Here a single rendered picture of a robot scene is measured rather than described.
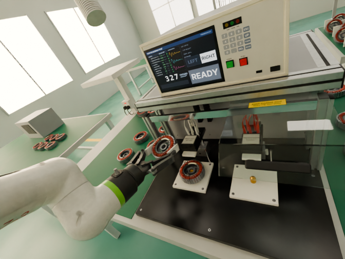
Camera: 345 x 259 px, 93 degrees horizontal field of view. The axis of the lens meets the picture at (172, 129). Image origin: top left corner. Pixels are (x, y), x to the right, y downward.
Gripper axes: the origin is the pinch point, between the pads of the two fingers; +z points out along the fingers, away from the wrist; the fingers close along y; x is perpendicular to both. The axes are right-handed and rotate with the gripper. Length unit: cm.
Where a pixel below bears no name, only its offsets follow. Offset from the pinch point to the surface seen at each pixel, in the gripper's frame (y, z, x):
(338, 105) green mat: -61, 60, 7
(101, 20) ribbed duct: 85, 61, -77
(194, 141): -10.0, 8.2, 1.0
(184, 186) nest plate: -6.3, -1.5, 17.5
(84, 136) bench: 128, 26, 14
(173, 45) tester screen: -11.5, 6.3, -35.7
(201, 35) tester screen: -21.2, 7.2, -35.8
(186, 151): -5.6, 6.8, 5.3
